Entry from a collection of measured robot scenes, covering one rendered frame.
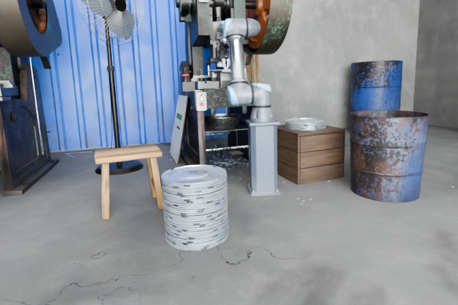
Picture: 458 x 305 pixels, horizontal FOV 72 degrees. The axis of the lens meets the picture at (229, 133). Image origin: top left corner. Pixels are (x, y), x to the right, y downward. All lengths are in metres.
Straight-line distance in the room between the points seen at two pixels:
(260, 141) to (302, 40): 2.63
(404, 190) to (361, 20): 3.25
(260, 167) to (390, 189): 0.74
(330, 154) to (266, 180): 0.54
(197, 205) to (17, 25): 1.64
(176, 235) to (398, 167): 1.23
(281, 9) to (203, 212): 1.68
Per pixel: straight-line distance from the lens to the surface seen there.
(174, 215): 1.37
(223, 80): 2.53
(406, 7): 5.42
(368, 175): 1.98
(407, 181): 2.01
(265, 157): 1.92
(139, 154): 1.75
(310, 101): 4.40
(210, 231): 1.39
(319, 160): 2.23
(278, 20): 2.53
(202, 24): 2.58
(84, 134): 3.79
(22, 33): 2.45
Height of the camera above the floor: 0.69
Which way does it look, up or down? 9 degrees down
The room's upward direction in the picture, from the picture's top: 2 degrees counter-clockwise
